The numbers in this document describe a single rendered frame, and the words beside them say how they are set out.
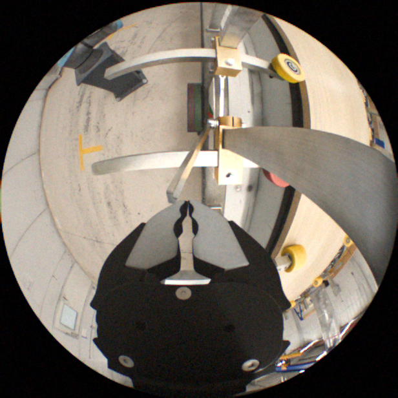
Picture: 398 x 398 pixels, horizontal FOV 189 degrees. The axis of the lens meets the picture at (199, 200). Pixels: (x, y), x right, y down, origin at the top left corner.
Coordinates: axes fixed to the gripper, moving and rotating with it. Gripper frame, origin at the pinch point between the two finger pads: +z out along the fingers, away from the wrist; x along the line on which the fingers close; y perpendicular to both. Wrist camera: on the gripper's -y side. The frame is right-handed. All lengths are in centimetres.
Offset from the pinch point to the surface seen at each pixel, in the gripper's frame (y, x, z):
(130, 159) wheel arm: -2.2, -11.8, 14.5
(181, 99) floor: -38, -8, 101
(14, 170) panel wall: -39, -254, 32
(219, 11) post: -55, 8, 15
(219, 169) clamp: 0.5, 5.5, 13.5
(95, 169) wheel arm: -1.5, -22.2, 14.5
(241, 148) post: -4.6, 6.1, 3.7
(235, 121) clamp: -8.9, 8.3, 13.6
